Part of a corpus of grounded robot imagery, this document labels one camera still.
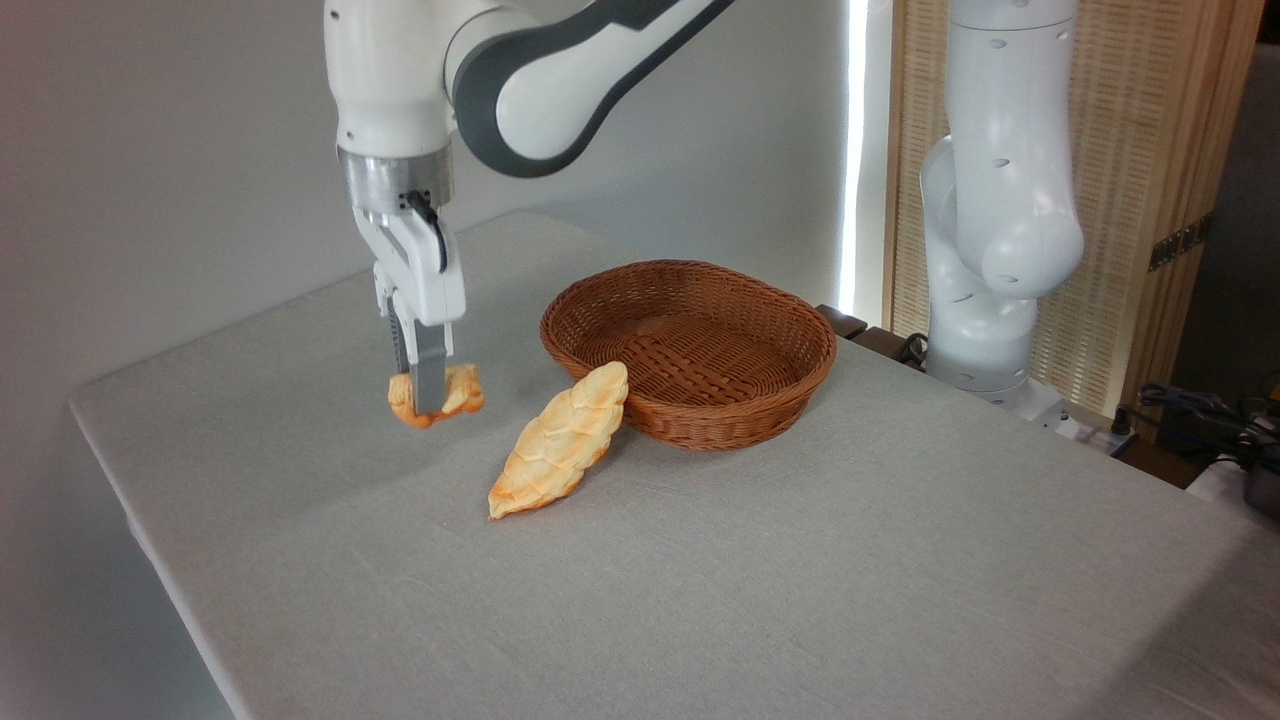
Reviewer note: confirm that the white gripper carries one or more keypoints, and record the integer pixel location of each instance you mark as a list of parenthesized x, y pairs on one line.
[(425, 280)]

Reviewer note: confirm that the round golden bread roll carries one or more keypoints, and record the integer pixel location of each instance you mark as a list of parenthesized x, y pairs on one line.
[(466, 390)]

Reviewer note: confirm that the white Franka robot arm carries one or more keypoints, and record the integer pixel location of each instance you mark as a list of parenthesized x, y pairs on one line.
[(390, 80)]

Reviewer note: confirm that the long braided bread loaf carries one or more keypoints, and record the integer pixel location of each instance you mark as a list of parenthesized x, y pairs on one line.
[(560, 440)]

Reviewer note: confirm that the brown wicker basket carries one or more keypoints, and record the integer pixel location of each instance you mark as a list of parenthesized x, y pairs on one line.
[(725, 365)]

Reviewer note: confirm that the grey tablecloth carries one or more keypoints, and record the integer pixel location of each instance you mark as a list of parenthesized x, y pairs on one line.
[(800, 600)]

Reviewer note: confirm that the wooden folding screen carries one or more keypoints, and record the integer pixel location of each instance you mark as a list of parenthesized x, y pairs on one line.
[(1160, 140)]

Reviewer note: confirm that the dark metal screen hinge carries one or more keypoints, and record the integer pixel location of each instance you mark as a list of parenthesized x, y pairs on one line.
[(1180, 243)]

